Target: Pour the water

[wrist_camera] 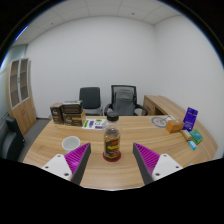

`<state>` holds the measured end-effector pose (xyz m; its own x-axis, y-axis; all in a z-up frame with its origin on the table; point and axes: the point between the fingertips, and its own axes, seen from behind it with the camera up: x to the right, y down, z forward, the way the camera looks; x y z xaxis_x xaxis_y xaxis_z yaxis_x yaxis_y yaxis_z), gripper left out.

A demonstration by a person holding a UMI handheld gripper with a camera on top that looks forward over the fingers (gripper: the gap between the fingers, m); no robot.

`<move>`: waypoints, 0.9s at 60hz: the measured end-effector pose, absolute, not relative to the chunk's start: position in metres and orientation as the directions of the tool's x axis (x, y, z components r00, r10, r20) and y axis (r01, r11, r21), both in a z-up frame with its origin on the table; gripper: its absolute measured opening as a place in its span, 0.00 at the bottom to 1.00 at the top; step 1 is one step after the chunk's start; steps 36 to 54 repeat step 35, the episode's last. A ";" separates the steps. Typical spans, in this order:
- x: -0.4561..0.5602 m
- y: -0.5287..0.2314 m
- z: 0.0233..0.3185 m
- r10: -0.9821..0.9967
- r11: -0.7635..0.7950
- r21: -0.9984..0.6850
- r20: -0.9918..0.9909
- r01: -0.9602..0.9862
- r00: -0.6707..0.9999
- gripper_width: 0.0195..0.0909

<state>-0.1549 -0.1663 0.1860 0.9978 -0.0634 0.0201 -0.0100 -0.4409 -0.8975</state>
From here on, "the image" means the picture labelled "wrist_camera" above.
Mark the purple standing sign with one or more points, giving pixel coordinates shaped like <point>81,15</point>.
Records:
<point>190,118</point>

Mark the green flat box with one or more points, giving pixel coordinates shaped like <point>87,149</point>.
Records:
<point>196,136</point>

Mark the clear drink bottle black cap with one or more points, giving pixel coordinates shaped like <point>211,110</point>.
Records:
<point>112,140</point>

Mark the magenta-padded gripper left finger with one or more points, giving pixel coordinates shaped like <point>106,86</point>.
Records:
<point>76,158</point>

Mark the white green purple leaflet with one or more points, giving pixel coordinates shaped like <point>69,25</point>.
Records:
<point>93,124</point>

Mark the small tan box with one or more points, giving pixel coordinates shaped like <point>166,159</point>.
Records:
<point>186,135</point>

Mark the black padded office chair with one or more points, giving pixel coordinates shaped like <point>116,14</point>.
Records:
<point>90,98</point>

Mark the orange cardboard box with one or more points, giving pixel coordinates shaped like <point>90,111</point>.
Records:
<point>174,126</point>

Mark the wooden shelf cabinet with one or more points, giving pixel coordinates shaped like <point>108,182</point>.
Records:
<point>25,115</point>

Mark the black leather sofa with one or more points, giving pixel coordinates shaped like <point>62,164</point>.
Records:
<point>10,141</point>

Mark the brown printed cardboard box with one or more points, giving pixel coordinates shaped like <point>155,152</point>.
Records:
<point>75,119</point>

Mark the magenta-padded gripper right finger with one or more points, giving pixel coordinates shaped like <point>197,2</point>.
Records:
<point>147,159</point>

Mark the grey mesh office chair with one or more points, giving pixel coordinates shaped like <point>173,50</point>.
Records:
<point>124,100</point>

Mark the small light blue box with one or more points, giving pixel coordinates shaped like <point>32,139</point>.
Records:
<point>192,145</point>

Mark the small dark brown box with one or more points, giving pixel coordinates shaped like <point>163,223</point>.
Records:
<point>56,113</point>

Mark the wooden side cabinet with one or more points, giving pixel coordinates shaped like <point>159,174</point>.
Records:
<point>156,103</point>

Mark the white and grey mug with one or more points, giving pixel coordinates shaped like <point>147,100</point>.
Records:
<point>70,144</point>

